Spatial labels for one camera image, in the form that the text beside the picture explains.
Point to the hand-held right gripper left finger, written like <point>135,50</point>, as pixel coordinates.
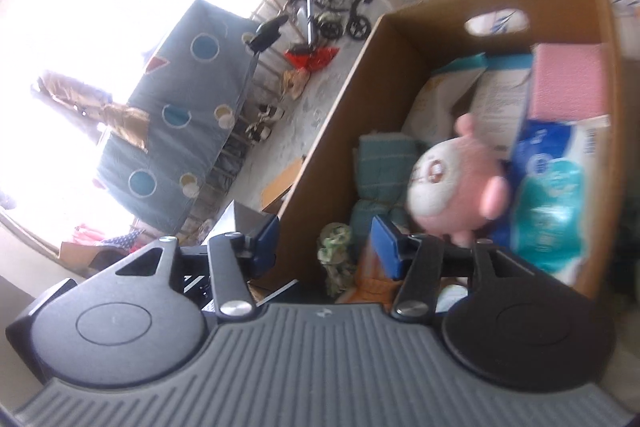
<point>265,239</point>

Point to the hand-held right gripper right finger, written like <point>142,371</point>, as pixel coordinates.
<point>385,242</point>

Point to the teal checked towel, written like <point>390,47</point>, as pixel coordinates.
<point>385,167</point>

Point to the pink plush doll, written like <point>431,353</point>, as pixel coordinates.
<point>450,187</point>

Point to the printed cardboard box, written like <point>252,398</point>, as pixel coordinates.
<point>345,107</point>

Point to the white teal cotton swab packet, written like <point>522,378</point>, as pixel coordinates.
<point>435,102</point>

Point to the blue and white wipes pack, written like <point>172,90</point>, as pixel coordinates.
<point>550,207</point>

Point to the green plush figure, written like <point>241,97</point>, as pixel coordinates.
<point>335,252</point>

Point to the flat cardboard piece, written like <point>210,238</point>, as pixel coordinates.
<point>282,187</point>

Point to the white sneaker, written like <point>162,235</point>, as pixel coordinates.
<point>257,132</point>
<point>270,113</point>

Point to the grey quilt with circles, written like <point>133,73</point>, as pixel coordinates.
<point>175,82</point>

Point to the brown hanging pants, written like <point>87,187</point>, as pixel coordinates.
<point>125,122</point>

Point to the red plastic bag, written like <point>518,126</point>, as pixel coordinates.
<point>312,57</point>

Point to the black padded stand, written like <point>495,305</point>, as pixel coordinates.
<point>267,34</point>

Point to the pink towel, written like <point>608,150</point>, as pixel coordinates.
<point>570,82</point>

